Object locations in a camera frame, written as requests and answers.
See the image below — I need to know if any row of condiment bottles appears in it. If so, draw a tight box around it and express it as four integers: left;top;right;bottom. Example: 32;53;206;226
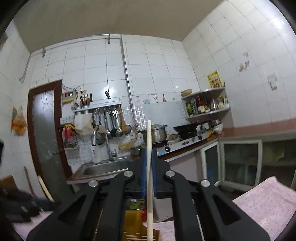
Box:
186;95;229;116

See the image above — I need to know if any steel chopstick cup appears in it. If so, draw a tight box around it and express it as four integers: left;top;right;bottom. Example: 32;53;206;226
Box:
80;93;93;109

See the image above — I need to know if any brown wooden stick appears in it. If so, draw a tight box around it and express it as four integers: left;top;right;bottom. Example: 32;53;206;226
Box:
24;166;36;197

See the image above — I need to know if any beige controller box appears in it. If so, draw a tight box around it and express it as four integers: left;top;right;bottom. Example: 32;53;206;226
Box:
62;91;78;103

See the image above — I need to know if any metal wall rack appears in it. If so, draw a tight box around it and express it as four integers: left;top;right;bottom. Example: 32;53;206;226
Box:
73;100;122;115

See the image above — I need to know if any white corner shelf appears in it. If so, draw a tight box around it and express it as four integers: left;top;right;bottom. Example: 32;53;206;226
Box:
181;87;231;123

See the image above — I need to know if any brown frosted glass door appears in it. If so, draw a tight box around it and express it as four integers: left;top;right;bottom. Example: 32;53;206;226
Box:
28;80;74;202

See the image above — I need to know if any white wall socket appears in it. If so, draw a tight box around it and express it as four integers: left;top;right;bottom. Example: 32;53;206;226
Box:
267;74;278;90

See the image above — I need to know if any wall wire basket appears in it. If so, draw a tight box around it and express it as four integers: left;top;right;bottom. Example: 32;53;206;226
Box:
61;124;79;149

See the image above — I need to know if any steel ladle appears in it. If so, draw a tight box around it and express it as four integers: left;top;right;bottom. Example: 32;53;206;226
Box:
115;109;123;137

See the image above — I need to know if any yellow wall sticker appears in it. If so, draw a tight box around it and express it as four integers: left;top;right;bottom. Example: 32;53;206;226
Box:
206;71;222;88

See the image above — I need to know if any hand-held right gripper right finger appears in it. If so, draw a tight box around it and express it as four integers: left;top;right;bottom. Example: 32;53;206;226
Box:
151;149;271;241

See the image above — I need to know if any yellow black cloth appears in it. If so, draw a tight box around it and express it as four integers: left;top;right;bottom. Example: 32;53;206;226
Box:
61;123;78;135

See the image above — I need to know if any wooden spatula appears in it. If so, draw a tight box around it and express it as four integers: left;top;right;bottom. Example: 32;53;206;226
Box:
118;107;127;135

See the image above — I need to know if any yellow hose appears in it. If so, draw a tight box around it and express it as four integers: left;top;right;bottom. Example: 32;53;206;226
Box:
118;133;139;151

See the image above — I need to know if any bowl with green contents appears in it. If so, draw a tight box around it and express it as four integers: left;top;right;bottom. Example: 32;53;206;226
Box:
127;199;147;211

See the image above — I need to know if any yellow plastic utensil holder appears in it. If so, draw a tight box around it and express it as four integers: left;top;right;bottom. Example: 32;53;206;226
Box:
122;209;160;241

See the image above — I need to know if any chrome faucet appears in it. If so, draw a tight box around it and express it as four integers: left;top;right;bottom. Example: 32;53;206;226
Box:
92;125;118;162

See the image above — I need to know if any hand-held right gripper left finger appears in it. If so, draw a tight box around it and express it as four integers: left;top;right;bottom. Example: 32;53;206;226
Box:
26;149;147;241

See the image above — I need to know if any stainless steel sink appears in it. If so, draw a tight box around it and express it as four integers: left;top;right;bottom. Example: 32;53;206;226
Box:
67;159;134;184

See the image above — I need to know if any white glass door cabinet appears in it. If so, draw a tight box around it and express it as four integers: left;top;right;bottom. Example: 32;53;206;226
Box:
199;131;296;193

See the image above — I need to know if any white hanging cloth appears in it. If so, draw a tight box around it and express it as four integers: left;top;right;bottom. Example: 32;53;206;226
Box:
74;114;94;135

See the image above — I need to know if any pale wooden chopstick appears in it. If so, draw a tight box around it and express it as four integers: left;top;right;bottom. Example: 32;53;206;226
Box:
38;176;55;202
146;120;155;241

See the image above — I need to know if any steel gas stove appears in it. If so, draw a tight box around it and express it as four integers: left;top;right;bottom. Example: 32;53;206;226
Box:
151;132;210;159

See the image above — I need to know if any black ladle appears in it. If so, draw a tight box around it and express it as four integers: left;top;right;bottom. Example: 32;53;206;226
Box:
110;109;118;138

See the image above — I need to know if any black wok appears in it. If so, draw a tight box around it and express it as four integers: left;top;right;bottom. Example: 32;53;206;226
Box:
173;124;201;135

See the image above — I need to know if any steel pot with lid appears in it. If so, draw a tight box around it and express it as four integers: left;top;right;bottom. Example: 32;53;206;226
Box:
138;124;168;144

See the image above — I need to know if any pink floral tablecloth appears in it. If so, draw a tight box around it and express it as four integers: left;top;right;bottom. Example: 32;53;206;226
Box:
11;176;295;241

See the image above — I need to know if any metal wall pipe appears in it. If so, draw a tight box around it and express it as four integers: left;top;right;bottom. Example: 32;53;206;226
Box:
19;34;136;122

